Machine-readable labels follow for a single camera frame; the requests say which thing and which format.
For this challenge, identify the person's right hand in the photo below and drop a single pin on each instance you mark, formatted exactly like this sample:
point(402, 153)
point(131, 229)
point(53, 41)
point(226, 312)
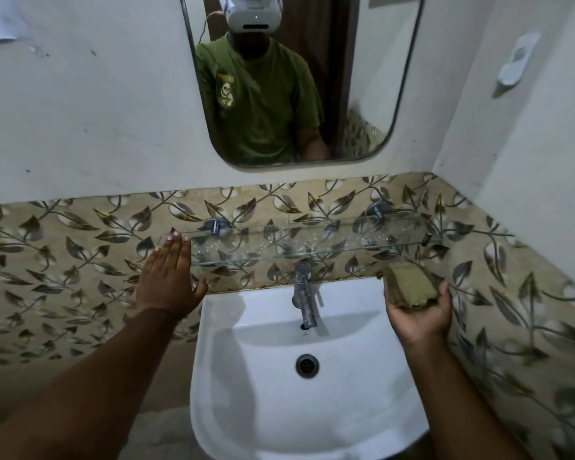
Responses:
point(419, 325)

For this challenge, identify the person's left hand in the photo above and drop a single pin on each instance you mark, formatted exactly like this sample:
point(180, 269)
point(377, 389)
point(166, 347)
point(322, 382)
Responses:
point(165, 285)

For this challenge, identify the person's left thumb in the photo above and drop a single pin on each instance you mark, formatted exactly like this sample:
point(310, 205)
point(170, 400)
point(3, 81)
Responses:
point(198, 289)

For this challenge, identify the person's right thumb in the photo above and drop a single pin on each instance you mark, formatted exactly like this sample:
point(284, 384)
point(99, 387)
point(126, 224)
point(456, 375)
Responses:
point(444, 296)

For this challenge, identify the green brown scrub sponge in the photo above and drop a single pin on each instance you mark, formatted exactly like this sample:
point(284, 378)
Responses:
point(409, 285)

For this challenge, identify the person's right forearm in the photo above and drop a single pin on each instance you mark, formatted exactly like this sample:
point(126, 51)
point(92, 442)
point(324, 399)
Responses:
point(455, 407)

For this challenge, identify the person's left forearm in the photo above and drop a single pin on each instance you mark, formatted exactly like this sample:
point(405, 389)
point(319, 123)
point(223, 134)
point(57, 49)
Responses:
point(86, 392)

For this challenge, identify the clear glass shelf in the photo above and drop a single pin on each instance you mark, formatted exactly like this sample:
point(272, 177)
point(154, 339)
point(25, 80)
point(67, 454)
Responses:
point(287, 244)

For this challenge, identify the chrome basin tap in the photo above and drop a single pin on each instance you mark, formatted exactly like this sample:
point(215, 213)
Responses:
point(304, 294)

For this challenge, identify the metal basin drain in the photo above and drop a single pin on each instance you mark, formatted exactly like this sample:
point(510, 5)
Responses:
point(307, 365)

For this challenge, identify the white ceramic wash basin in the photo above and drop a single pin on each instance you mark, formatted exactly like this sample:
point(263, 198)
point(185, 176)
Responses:
point(268, 407)

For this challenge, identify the chrome shelf bracket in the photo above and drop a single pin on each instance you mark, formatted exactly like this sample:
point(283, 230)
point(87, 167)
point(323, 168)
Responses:
point(215, 226)
point(378, 209)

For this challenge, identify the rounded wall mirror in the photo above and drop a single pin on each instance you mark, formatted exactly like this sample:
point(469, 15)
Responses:
point(364, 81)

